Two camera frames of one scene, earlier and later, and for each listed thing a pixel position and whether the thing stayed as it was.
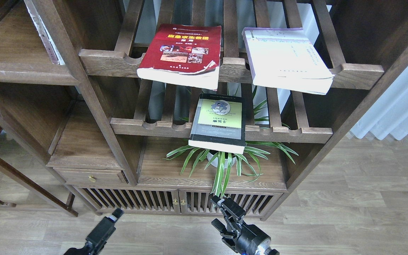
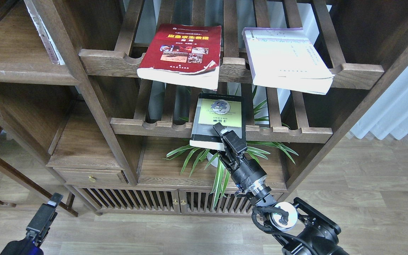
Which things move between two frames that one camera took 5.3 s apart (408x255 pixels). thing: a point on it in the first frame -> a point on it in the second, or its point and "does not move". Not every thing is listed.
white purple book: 287,58 does not move
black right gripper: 250,240 -> 248,176
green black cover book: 219,123 does not move
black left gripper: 96,241 -> 37,230
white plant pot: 215,163 does not move
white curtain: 404,108 does not move
